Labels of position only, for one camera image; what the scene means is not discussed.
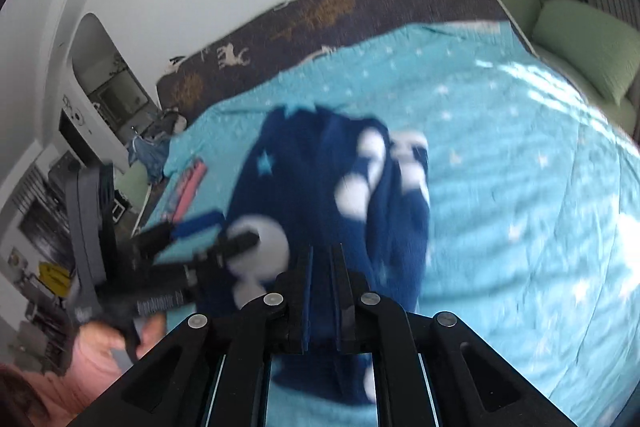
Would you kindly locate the person's dark hair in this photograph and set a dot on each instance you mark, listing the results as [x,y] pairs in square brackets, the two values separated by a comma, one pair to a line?
[17,397]

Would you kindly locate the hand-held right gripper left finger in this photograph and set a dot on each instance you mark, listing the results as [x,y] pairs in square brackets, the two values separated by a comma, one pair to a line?
[308,297]

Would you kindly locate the black white framed picture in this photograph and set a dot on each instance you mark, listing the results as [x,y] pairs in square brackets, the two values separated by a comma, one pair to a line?
[45,227]

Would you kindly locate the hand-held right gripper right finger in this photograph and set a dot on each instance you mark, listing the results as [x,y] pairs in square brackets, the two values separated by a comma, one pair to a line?
[340,307]

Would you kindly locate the light blue star quilt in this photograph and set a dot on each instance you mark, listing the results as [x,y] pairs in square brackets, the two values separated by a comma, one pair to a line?
[500,207]

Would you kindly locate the blue cloth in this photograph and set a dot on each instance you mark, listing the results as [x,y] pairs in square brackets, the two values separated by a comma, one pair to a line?
[147,154]

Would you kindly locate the dark grey deer print bedsheet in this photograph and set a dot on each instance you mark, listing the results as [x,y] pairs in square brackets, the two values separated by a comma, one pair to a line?
[400,2]

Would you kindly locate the pale green chair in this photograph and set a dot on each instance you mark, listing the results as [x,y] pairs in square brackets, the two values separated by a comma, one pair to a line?
[132,187]

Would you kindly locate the yellow sign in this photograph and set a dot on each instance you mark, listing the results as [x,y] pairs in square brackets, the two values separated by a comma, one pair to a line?
[55,279]

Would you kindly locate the red pink flat packet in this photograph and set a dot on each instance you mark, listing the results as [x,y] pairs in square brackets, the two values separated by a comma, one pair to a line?
[187,189]

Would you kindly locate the navy star fleece garment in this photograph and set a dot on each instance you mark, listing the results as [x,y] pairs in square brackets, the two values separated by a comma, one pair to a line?
[310,177]

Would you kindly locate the person's left hand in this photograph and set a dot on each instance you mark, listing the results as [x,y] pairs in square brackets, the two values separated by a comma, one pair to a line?
[150,332]

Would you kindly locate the person's pink clothing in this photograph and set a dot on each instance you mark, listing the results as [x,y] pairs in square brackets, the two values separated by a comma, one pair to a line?
[65,387]

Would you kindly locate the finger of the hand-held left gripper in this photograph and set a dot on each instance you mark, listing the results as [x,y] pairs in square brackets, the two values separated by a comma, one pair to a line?
[200,222]
[235,242]

